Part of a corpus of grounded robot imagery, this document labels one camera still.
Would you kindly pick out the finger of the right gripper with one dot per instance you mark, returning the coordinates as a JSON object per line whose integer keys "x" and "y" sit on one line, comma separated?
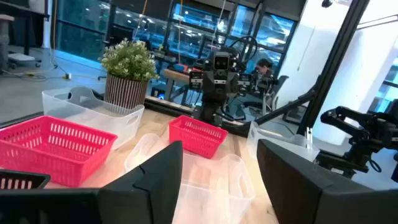
{"x": 196, "y": 81}
{"x": 245, "y": 83}

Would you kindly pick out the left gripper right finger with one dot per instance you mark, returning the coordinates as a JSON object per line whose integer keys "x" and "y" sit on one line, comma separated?
{"x": 295, "y": 193}

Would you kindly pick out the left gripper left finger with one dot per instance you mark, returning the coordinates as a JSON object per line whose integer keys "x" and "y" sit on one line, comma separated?
{"x": 155, "y": 186}

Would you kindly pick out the small pink plastic basket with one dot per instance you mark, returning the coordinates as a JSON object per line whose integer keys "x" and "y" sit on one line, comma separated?
{"x": 199, "y": 137}

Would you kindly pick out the wooden desk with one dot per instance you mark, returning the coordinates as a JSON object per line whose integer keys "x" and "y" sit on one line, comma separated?
{"x": 175, "y": 74}

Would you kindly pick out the person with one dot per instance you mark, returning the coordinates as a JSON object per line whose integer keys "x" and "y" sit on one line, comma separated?
{"x": 264, "y": 67}

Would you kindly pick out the grey office chair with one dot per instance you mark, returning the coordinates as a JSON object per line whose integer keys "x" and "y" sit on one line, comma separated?
{"x": 281, "y": 84}

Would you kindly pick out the flowering plant in striped pot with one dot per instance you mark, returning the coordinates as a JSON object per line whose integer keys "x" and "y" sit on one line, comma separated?
{"x": 124, "y": 93}

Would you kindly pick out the large clear plastic basket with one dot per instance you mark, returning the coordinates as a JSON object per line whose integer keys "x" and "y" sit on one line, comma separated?
{"x": 93, "y": 112}

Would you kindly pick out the large pink plastic basket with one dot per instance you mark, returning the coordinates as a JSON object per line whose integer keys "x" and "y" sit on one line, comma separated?
{"x": 46, "y": 146}

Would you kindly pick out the black plastic basket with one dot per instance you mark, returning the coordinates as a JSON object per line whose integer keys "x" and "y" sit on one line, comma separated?
{"x": 25, "y": 172}

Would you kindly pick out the white rolling base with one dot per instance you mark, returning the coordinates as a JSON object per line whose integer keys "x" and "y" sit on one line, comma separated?
{"x": 21, "y": 57}

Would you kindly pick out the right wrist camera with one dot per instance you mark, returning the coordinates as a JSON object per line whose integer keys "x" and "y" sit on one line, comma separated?
{"x": 222, "y": 61}

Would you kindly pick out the black frame brace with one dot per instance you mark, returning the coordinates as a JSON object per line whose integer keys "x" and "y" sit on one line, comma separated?
{"x": 289, "y": 105}

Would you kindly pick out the black table-level camera mount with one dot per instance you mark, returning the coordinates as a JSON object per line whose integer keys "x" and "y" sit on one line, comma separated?
{"x": 357, "y": 130}

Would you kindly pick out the black frame post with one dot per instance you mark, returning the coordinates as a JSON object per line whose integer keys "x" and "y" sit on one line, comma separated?
{"x": 332, "y": 62}

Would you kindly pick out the black overhead camera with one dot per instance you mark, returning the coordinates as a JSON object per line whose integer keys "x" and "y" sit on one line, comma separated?
{"x": 327, "y": 3}

